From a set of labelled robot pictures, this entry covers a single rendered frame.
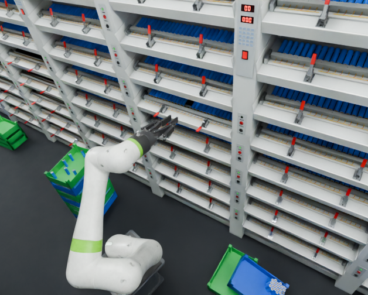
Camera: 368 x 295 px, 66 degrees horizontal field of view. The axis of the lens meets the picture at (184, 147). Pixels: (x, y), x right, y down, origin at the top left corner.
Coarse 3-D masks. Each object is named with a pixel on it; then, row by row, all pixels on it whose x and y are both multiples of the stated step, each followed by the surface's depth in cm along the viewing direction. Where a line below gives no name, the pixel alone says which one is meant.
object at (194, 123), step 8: (144, 88) 163; (136, 96) 159; (136, 104) 161; (144, 104) 161; (152, 104) 160; (152, 112) 159; (160, 112) 155; (168, 112) 154; (176, 112) 152; (184, 120) 148; (192, 120) 147; (200, 120) 145; (192, 128) 149; (208, 128) 142; (216, 128) 140; (224, 128) 139; (216, 136) 143; (224, 136) 138
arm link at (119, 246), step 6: (120, 234) 148; (108, 240) 145; (114, 240) 144; (120, 240) 144; (126, 240) 144; (132, 240) 144; (108, 246) 142; (114, 246) 142; (120, 246) 142; (126, 246) 141; (132, 246) 141; (108, 252) 141; (114, 252) 140; (120, 252) 140; (126, 252) 140
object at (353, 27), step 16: (272, 0) 90; (288, 0) 89; (304, 0) 87; (320, 0) 85; (336, 0) 84; (352, 0) 82; (272, 16) 91; (288, 16) 89; (304, 16) 87; (320, 16) 82; (336, 16) 83; (352, 16) 81; (272, 32) 93; (288, 32) 90; (304, 32) 87; (320, 32) 84; (336, 32) 81; (352, 32) 79
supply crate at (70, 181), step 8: (72, 152) 201; (80, 152) 204; (80, 160) 198; (56, 168) 191; (72, 168) 194; (80, 168) 193; (48, 176) 184; (56, 176) 190; (64, 176) 189; (72, 176) 189; (80, 176) 186; (64, 184) 181; (72, 184) 181
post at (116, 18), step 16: (96, 0) 126; (112, 16) 127; (128, 16) 135; (112, 32) 134; (128, 64) 146; (128, 80) 151; (128, 112) 172; (144, 112) 171; (144, 160) 202; (160, 192) 223
